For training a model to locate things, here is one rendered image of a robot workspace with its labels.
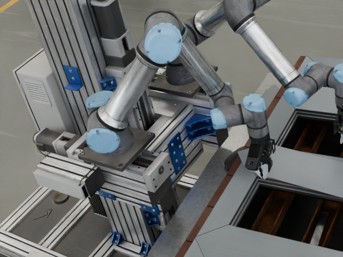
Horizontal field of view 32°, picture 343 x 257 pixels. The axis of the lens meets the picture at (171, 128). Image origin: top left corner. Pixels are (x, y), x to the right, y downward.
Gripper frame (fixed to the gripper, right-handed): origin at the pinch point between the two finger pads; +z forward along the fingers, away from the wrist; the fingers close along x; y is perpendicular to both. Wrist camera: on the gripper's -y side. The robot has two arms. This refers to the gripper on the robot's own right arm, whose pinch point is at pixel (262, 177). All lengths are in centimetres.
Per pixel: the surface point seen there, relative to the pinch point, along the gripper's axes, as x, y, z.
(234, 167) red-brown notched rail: 15.0, 5.8, 3.2
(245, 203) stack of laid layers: 2.2, -12.2, 2.5
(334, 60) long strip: -2, 85, 0
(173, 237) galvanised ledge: 30.5, -24.1, 18.0
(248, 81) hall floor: 93, 178, 85
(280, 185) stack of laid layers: -6.7, 0.4, 2.6
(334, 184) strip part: -26.1, 4.3, 0.7
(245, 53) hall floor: 110, 215, 85
